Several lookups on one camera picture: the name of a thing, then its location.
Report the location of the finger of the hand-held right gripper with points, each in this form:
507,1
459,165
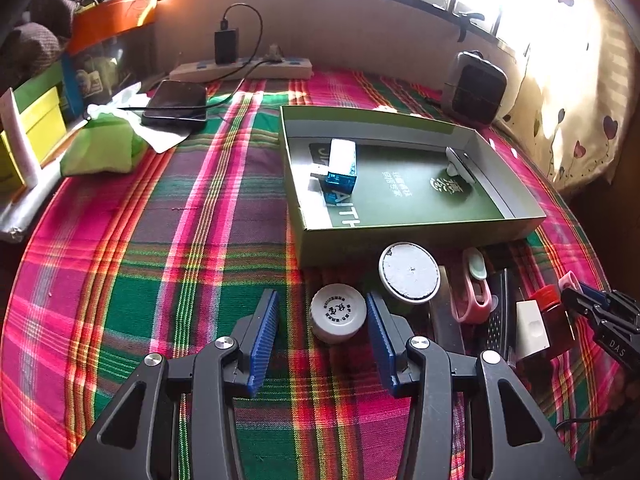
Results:
620,307
607,332

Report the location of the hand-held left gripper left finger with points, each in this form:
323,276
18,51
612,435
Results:
262,340

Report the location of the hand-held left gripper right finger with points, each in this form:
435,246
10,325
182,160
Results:
380,340

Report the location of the white jar lid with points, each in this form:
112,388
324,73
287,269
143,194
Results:
337,312

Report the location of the red capped brown bottle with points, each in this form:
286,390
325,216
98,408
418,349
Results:
552,310

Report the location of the round tin with grey lid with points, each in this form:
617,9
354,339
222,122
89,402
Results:
409,272

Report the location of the white plug adapter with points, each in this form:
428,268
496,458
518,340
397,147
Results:
531,327

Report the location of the pink scissors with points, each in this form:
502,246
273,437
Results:
472,300

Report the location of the green cardboard box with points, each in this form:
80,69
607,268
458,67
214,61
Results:
400,195

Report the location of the plaid blanket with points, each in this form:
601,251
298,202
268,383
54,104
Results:
165,260

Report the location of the blue usb tester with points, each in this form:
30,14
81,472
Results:
342,167

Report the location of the white plastic gadget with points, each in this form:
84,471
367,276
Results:
460,165

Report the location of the white tissue paper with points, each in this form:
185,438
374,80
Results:
160,137

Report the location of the heart print curtain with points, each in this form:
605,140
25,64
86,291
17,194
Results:
575,85

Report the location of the green cloth pouch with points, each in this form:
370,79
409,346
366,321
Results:
102,147

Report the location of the black smartphone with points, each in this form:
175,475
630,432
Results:
175,102

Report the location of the small grey heater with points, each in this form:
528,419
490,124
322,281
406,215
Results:
475,87

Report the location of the white power strip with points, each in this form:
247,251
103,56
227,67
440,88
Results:
280,71

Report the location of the white plug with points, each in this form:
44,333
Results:
273,55

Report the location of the black charger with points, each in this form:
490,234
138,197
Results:
226,46

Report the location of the white tube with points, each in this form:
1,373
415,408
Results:
22,145

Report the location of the clear plastic container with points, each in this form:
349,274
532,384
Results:
120,65

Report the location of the yellow green box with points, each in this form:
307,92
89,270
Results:
42,115

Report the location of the black window hook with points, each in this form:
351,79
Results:
467,22

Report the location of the orange box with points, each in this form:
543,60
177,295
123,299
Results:
112,22

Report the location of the brown cloth heap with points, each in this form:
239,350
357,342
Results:
30,42

